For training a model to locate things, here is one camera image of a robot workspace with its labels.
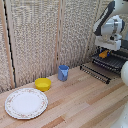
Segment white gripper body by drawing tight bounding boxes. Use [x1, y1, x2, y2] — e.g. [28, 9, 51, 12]
[94, 33, 123, 52]

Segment ribbed metal oven tray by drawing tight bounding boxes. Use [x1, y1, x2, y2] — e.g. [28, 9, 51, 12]
[91, 51, 125, 73]

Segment black dish rack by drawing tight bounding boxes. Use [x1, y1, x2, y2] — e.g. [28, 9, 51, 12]
[90, 39, 128, 80]

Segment blue cup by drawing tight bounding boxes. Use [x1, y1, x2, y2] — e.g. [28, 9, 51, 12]
[57, 64, 70, 82]

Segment woven folding screen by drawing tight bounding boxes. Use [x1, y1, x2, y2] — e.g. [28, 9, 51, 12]
[0, 0, 128, 93]

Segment yellow bowl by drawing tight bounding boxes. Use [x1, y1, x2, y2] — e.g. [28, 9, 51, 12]
[34, 77, 53, 93]

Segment white floral rim plate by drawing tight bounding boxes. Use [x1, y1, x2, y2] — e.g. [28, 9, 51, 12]
[4, 87, 49, 120]

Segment black wire oven rack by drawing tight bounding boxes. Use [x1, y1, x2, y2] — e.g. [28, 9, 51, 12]
[79, 63, 112, 85]

